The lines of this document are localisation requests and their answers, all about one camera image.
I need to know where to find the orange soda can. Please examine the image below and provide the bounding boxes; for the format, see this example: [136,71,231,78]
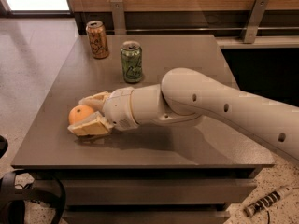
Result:
[86,21,109,59]

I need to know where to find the green soda can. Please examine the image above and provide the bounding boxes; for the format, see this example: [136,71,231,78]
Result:
[121,40,143,83]

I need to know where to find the orange fruit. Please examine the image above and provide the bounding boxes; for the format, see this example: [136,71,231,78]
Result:
[68,105,94,125]

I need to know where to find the white power strip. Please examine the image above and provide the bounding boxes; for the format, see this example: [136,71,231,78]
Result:
[244,186,293,217]

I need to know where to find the black chair base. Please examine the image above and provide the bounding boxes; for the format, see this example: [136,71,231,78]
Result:
[0,135,67,224]

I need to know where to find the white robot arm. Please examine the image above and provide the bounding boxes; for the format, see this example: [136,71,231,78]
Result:
[68,68,299,163]

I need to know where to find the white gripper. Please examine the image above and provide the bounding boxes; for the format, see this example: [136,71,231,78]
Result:
[68,87,138,136]

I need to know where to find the left metal wall bracket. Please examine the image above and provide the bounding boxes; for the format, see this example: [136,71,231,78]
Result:
[110,0,127,35]

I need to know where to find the grey drawer cabinet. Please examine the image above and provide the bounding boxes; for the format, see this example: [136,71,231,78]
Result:
[12,35,274,224]

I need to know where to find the metal wall bracket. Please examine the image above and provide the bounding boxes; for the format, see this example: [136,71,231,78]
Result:
[241,0,269,44]
[110,0,127,35]

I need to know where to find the metal wall rail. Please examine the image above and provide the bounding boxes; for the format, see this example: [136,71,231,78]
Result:
[106,27,299,35]

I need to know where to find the right metal wall bracket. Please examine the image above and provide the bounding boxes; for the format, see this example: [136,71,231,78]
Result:
[241,0,269,44]

